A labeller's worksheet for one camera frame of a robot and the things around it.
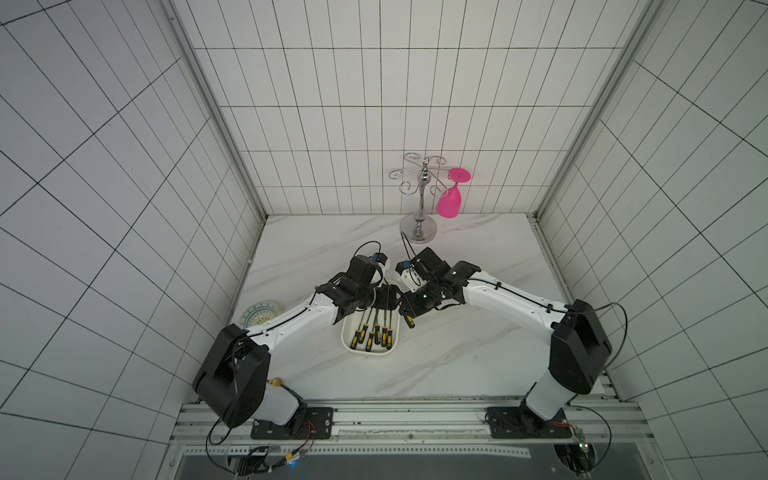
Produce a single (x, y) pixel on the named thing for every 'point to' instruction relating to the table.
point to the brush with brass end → (276, 382)
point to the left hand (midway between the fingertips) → (390, 300)
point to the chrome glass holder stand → (420, 228)
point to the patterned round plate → (259, 312)
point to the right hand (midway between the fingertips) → (393, 314)
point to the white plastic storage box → (352, 322)
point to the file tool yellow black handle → (357, 334)
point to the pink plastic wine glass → (449, 203)
